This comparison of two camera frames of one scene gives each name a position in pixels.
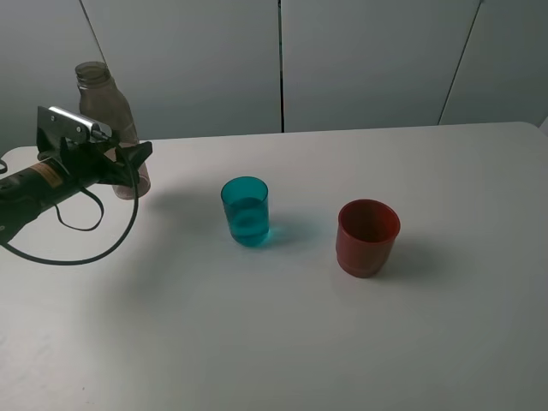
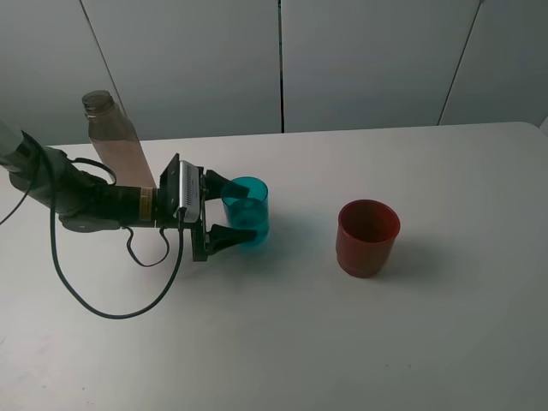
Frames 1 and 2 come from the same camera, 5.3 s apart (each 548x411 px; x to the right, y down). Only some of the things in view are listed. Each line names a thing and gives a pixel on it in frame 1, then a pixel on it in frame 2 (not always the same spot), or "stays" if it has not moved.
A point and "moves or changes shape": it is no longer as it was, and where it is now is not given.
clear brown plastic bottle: [103, 103] moves or changes shape
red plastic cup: [366, 233] stays
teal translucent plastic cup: [247, 201] stays
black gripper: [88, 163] to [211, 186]
